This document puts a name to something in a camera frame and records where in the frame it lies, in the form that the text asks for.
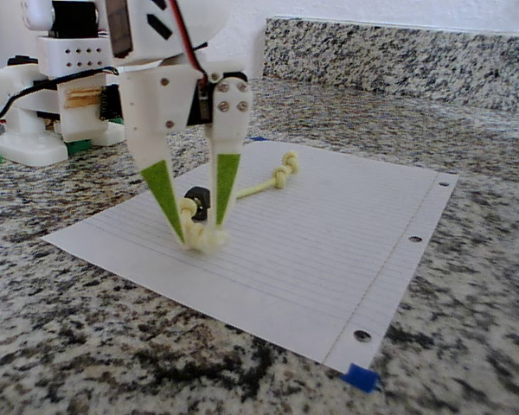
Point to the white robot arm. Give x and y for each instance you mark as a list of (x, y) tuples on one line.
[(78, 56)]

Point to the blue tape piece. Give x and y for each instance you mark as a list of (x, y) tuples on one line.
[(361, 377), (257, 139)]

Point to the black controller board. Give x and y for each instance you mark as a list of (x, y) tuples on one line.
[(110, 104)]

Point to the lined paper sheet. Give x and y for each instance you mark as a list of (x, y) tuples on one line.
[(307, 259)]

